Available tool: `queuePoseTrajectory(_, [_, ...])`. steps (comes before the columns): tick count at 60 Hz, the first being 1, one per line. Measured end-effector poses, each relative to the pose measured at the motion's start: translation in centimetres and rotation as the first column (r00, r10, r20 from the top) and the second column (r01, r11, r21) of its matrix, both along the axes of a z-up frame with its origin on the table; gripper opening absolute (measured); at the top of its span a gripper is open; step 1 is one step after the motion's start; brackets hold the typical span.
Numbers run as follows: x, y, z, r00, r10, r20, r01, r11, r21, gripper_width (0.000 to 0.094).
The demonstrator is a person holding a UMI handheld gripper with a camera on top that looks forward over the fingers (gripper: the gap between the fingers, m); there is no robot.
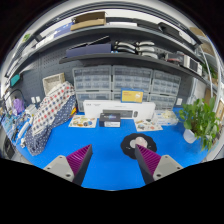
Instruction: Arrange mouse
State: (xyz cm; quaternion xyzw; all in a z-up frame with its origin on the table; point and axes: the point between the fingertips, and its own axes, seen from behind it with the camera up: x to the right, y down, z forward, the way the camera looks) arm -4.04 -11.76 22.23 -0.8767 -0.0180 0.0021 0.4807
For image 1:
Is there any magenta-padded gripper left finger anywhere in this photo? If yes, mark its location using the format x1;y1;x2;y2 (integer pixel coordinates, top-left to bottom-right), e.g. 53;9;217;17
43;143;94;187

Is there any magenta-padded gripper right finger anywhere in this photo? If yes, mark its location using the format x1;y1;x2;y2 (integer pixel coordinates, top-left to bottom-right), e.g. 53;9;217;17
134;143;184;185

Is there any black scalloped mouse pad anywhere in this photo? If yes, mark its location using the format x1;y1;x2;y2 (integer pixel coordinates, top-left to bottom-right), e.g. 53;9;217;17
120;132;158;160

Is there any navy polka dot cloth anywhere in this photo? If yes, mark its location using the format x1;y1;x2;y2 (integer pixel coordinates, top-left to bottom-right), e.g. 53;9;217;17
24;94;78;157

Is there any colourful sticker sheet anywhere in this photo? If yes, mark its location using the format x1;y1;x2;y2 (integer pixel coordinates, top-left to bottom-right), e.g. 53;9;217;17
68;114;98;129
134;118;164;133

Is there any white glove box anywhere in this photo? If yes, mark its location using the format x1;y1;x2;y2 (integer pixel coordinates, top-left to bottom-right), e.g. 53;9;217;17
153;109;180;127

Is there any white tube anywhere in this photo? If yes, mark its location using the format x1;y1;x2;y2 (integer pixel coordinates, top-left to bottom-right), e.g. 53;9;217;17
16;114;34;148

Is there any potted green plant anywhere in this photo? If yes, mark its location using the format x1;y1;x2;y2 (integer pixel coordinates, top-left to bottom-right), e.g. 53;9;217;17
178;96;218;151

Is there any red blue plaid cloth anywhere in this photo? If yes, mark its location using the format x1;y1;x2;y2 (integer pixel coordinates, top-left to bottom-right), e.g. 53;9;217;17
31;80;77;136

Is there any grey small-parts drawer cabinet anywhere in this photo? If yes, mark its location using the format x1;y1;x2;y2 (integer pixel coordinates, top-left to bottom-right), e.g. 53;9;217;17
111;64;154;93
151;69;183;98
72;65;113;93
75;89;113;113
112;89;151;103
148;94;178;112

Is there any small black box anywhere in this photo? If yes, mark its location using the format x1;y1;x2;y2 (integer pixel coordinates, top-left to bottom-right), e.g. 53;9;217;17
98;112;122;128

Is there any white keyboard box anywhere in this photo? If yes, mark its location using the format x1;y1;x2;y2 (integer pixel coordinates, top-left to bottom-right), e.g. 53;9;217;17
83;99;157;120

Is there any purple bag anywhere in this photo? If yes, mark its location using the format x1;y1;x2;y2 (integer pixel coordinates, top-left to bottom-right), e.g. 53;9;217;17
12;98;26;116

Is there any yellow and blue box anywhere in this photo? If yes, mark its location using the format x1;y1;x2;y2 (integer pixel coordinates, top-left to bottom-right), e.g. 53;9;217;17
120;88;145;104

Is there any white woven basket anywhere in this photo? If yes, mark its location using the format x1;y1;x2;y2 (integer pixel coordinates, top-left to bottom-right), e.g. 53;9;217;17
42;72;67;96

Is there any teal object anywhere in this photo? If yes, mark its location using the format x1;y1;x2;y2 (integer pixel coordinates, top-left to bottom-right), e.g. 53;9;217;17
9;73;22;88

